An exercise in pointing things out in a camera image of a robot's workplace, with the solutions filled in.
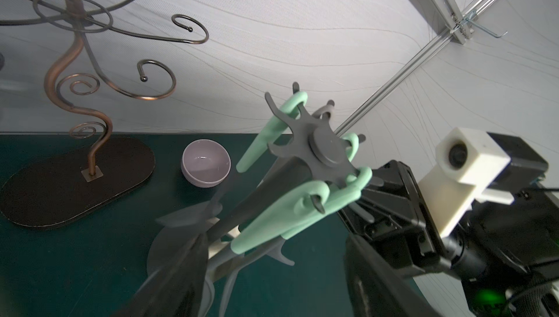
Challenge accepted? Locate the aluminium top rail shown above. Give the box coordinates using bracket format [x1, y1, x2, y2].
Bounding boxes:
[336, 0, 498, 135]

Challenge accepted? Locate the green handled grey spatula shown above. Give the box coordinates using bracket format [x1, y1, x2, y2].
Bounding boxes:
[230, 167, 373, 254]

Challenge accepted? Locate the grey utensil rack stand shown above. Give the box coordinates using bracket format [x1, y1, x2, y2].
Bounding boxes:
[146, 103, 359, 316]

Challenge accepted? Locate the lilac ceramic bowl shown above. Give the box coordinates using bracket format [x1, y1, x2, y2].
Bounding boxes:
[181, 139, 231, 188]

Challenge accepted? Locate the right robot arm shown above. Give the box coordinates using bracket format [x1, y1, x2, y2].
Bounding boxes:
[339, 128, 558, 316]

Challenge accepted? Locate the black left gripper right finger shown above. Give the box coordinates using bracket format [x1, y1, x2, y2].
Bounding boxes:
[344, 235, 440, 317]

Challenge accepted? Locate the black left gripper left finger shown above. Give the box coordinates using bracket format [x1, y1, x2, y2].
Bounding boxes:
[114, 233, 208, 316]

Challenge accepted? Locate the green handled grey turner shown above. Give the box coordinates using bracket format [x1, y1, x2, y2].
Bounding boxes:
[236, 91, 308, 174]

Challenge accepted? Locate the bronze swirl mug tree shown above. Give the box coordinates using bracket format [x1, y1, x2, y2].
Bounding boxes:
[1, 0, 155, 230]

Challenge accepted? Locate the metal wall hook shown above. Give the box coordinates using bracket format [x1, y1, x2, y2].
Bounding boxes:
[451, 11, 508, 39]

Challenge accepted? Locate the green handled grey spoon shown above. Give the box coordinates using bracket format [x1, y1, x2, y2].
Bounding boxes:
[342, 132, 360, 162]

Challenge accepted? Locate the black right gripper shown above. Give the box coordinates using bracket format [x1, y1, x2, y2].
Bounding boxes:
[338, 160, 451, 278]

